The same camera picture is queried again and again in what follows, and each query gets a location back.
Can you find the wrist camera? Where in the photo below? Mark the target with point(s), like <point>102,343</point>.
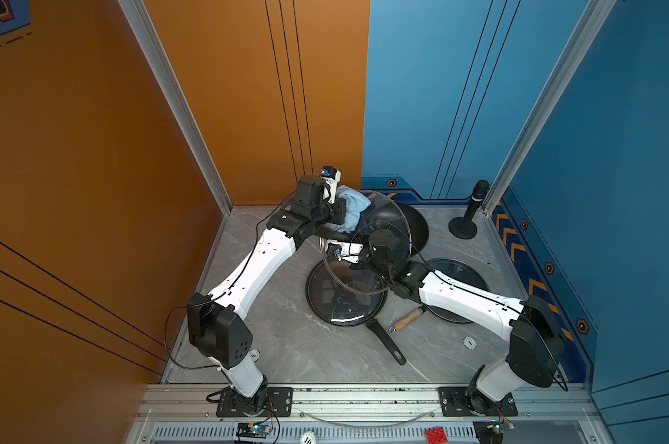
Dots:
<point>342,251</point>
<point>331,177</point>

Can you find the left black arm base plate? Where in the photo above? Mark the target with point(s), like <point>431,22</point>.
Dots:
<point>271,400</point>

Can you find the red perforated block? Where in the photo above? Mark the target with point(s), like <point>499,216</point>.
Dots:
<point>436,435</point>

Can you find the right white round marker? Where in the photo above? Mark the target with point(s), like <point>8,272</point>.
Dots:
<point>470,343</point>

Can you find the left white round marker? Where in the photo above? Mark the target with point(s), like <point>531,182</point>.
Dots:
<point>255,354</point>

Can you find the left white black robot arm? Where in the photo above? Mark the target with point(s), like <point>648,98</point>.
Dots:
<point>216,321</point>

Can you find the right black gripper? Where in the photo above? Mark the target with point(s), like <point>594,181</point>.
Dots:
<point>357,265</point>

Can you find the light blue microfibre cloth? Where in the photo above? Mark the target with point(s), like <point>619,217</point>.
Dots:
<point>355,204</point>

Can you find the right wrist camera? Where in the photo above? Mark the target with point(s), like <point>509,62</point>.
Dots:
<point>342,251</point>

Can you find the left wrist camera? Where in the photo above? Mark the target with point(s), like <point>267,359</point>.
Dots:
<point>331,177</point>

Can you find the black microphone on stand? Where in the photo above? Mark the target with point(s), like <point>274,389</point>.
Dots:
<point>463,227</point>

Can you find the small green circuit board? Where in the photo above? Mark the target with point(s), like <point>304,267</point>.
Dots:
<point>257,432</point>

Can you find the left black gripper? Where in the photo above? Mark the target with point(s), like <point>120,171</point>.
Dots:
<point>338,206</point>

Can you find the aluminium front rail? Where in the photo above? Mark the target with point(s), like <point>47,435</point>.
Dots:
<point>361,402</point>

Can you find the white round marker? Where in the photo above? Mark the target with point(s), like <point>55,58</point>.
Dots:
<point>255,354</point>
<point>470,343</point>

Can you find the glass lid of pan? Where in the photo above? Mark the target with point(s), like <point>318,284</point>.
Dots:
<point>461,272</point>

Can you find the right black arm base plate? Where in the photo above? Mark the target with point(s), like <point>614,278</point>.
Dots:
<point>455,401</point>

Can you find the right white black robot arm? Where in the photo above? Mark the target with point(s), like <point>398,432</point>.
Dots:
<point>536,342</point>

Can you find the flat black pan wooden handle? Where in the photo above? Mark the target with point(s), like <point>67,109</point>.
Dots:
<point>417,270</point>

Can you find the right circuit board with wires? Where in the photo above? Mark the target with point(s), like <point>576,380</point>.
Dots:
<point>501,426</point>

